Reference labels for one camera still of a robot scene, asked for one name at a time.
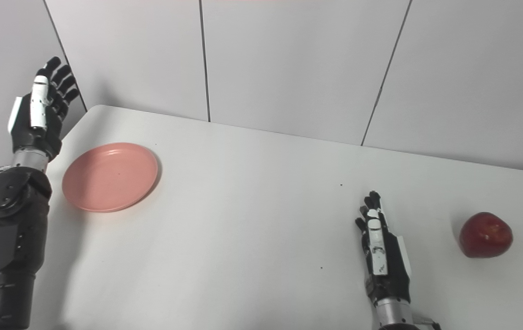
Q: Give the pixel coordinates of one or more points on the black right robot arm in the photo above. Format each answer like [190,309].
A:
[394,316]

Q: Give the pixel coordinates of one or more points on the pink round plate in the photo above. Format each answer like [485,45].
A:
[110,176]

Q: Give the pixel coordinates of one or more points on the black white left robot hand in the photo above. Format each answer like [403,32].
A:
[36,128]

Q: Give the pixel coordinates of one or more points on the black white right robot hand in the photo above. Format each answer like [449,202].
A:
[392,275]

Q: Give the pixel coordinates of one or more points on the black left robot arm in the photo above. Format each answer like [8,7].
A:
[9,229]

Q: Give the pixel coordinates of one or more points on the red apple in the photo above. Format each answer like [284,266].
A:
[486,236]

